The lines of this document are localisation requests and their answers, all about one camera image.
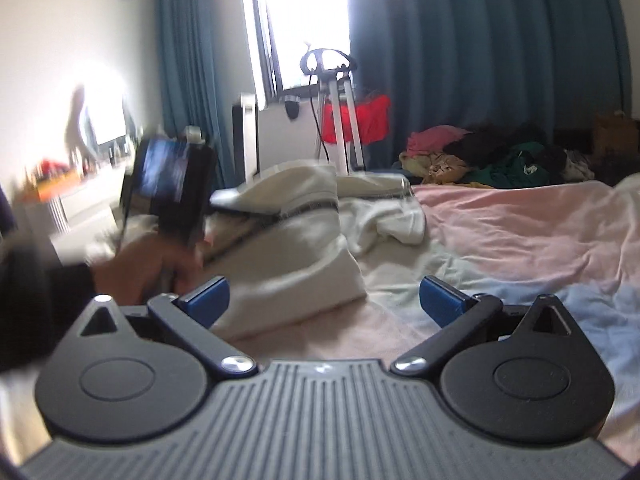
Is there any pink and white bed blanket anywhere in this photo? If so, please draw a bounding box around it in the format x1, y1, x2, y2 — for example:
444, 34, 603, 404
85, 172, 640, 461

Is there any red cloth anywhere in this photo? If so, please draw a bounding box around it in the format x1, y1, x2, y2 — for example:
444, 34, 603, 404
320, 94, 393, 147

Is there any wide blue curtain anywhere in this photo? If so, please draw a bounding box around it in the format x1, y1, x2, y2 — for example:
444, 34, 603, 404
347, 0, 632, 177

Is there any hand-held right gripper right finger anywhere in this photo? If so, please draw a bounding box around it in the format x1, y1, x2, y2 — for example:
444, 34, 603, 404
391, 276, 583, 375

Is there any row of small bottles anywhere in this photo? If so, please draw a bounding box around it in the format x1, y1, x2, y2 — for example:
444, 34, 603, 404
24, 137, 137, 192

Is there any beige garment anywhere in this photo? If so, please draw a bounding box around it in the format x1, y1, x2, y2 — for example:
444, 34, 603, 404
399, 152, 477, 187

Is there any white garment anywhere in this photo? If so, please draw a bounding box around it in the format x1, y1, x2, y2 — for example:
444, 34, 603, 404
202, 160, 427, 342

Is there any person's left hand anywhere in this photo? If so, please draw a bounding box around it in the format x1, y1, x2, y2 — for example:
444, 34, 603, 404
92, 232, 206, 307

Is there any black garment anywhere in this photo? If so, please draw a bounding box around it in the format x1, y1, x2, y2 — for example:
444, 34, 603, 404
449, 121, 568, 167

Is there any brown bag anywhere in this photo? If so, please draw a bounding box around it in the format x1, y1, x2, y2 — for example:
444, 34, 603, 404
591, 110, 640, 183

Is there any window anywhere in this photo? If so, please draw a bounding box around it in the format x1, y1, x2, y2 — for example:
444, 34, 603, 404
239, 0, 352, 107

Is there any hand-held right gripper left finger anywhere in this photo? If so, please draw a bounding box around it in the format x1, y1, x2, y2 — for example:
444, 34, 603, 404
62, 276, 258, 378

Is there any bright wall mirror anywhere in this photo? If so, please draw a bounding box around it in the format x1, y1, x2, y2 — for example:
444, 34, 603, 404
64, 64, 138, 162

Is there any pink garment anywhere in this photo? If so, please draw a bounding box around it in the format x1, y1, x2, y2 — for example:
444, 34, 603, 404
405, 125, 472, 159

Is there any green garment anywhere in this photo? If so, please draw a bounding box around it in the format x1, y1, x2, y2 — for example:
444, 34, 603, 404
469, 141, 552, 189

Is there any white radiator panel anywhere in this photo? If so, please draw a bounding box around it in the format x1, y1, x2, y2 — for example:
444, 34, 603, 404
231, 91, 327, 187

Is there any narrow blue curtain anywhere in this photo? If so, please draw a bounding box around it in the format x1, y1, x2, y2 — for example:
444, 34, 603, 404
156, 0, 252, 188

